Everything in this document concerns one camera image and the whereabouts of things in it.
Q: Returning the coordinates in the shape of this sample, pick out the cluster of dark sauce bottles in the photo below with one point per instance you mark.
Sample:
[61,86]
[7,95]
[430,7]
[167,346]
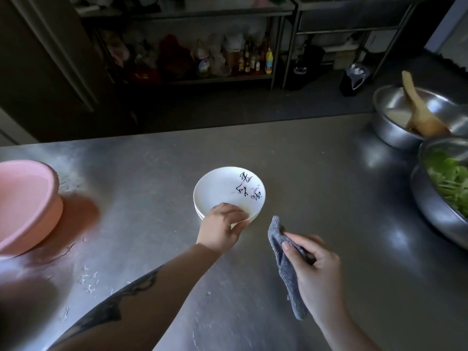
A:
[250,58]

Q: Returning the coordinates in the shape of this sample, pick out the person's left hand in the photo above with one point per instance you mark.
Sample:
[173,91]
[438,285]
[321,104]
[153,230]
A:
[218,230]

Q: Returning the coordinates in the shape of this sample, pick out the narrow metal shelf rack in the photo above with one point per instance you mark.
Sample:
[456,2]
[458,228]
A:
[292,43]

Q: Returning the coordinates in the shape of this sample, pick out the person's right hand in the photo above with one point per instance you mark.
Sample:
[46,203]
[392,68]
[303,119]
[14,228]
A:
[316,277]

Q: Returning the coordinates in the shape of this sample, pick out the wooden spatula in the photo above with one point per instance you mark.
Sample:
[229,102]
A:
[420,113]

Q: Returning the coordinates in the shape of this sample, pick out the yellow squeeze bottle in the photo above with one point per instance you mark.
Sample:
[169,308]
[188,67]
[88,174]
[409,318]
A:
[269,61]

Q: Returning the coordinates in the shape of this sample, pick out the white printed plate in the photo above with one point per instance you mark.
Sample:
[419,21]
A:
[223,190]

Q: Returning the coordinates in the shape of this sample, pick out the wide metal shelf rack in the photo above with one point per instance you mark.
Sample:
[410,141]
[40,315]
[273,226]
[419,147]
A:
[278,40]

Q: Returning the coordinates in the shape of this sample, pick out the person's left forearm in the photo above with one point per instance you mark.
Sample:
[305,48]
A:
[146,303]

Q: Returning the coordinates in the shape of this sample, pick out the person's right forearm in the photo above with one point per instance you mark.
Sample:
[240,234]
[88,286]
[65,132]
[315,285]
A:
[347,330]

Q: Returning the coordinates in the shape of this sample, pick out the green leafy vegetables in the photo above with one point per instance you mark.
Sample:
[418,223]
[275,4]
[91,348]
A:
[451,179]

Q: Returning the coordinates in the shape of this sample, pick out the gray dish cloth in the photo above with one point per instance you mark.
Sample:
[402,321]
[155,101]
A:
[289,285]

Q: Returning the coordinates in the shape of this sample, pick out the steel bowl with spatula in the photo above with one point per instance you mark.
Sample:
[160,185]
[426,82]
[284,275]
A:
[387,124]

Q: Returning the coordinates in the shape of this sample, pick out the black plastic bag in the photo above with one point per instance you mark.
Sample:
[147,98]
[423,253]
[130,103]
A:
[354,79]

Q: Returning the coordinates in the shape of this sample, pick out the person's right thumb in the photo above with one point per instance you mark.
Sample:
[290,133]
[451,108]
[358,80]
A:
[291,256]

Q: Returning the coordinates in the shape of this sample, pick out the red bag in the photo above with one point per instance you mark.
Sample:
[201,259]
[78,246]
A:
[174,56]

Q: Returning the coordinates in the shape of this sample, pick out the person's left thumb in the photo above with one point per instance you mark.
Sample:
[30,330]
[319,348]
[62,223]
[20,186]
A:
[241,225]

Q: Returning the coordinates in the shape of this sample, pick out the steel colander bowl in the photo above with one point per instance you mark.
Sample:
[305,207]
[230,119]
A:
[427,149]

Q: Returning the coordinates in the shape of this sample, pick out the pink plastic basin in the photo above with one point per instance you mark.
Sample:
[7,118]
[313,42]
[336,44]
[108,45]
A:
[25,204]

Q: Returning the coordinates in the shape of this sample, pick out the large steel basin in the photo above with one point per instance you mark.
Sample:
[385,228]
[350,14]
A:
[427,204]

